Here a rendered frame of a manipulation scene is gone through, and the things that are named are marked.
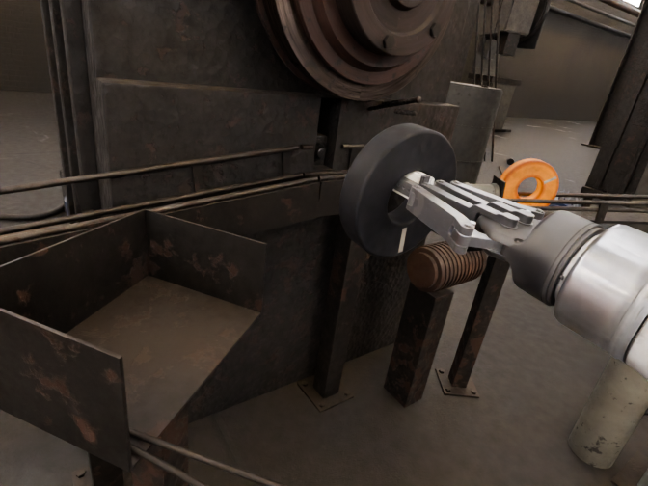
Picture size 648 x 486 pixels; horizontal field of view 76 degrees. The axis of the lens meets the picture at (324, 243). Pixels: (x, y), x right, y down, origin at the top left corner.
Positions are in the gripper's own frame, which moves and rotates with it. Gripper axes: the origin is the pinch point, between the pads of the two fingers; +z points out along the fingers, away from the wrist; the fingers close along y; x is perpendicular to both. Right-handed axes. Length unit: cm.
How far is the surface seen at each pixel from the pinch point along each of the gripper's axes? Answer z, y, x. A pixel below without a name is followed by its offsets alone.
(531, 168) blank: 23, 74, -10
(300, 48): 40.9, 9.9, 9.7
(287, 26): 41.1, 6.8, 12.9
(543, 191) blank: 19, 78, -15
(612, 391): -16, 84, -59
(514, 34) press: 461, 720, 59
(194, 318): 14.8, -18.5, -24.8
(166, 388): 4.7, -25.3, -25.2
